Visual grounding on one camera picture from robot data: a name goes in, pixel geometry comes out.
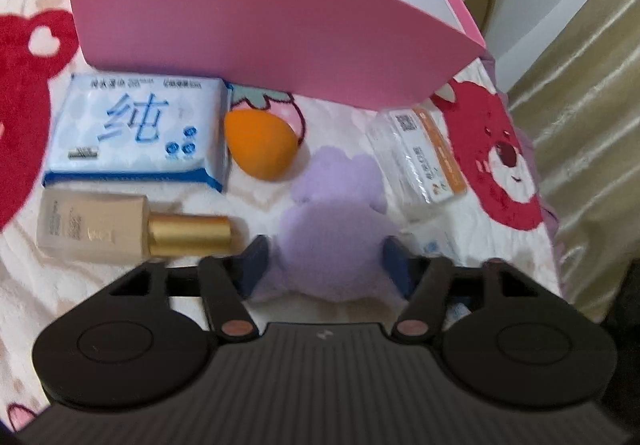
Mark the foundation bottle with gold cap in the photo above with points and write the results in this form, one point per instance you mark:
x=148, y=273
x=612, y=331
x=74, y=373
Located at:
x=90, y=225

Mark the printed blanket with red bears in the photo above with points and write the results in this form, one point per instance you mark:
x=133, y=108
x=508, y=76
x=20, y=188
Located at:
x=345, y=122

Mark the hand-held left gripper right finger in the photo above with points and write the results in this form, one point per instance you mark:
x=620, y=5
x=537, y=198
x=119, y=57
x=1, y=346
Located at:
x=395, y=260

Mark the clear plastic box orange label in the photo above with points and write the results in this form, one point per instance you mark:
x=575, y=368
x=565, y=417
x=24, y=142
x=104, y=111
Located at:
x=415, y=160

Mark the gold curtain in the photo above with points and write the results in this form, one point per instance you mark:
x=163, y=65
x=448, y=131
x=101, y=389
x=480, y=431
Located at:
x=590, y=125

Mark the blue white pad packet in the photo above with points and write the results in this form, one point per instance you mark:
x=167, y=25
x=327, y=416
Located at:
x=135, y=125

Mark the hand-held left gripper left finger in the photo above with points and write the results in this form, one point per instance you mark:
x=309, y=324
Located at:
x=260, y=260

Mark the orange makeup sponge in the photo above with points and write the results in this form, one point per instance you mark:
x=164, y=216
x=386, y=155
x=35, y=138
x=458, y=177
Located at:
x=260, y=145

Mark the small white blue packet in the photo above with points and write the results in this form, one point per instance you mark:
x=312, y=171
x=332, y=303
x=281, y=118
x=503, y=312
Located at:
x=435, y=240

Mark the pink cardboard box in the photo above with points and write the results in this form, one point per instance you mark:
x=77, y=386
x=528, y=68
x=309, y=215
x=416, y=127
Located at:
x=250, y=25

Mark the purple powder puff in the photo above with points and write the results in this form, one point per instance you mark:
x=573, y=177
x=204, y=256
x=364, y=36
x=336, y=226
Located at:
x=335, y=225

